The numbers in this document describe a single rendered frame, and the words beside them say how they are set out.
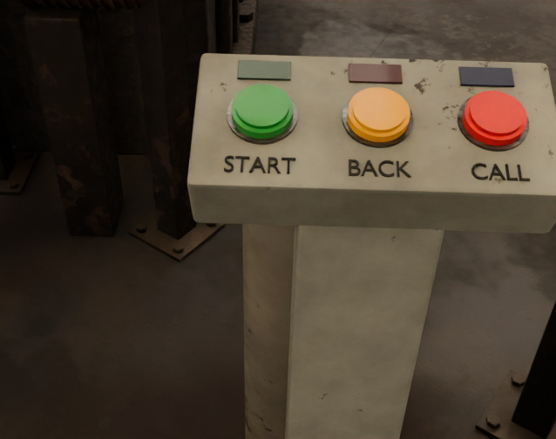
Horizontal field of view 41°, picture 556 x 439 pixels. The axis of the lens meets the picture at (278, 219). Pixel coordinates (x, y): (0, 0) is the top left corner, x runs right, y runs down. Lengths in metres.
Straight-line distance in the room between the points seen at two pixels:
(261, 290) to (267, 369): 0.12
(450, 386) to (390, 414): 0.46
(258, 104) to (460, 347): 0.75
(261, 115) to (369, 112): 0.07
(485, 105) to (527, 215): 0.08
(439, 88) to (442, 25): 1.57
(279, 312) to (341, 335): 0.19
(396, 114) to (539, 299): 0.83
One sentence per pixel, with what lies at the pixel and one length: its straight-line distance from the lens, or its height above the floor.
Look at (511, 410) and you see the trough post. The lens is 1.10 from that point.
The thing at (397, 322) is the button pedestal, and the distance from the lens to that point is 0.57.
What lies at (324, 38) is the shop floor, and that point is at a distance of 1.96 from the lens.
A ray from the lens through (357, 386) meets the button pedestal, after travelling 0.62.
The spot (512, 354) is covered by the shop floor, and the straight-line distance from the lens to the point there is 1.18.
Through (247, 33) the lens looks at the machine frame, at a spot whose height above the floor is 0.07.
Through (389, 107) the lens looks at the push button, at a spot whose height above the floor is 0.61.
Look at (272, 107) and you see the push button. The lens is 0.48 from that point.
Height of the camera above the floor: 0.86
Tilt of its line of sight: 40 degrees down
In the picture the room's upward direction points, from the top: 2 degrees clockwise
